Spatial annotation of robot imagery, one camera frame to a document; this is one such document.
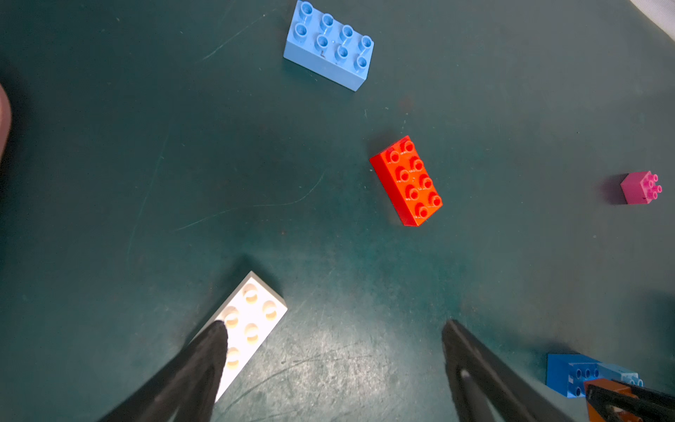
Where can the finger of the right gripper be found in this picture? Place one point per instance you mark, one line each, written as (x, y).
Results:
(609, 400)

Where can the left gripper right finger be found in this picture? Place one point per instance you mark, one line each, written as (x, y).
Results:
(479, 381)

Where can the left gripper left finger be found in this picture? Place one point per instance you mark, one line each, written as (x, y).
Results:
(185, 389)

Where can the light blue small lego brick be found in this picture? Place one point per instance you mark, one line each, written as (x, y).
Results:
(620, 374)

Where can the white 2x4 lego brick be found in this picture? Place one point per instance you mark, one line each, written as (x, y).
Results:
(250, 314)

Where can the red 2x4 lego brick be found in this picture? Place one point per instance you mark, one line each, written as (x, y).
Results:
(407, 183)

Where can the magenta 2x2 lego brick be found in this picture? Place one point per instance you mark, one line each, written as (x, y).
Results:
(641, 188)

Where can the light blue 2x4 lego brick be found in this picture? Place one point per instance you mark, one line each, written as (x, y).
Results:
(318, 42)

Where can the green table mat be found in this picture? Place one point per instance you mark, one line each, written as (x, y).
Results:
(162, 150)

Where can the pink tray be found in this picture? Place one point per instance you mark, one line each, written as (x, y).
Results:
(5, 119)

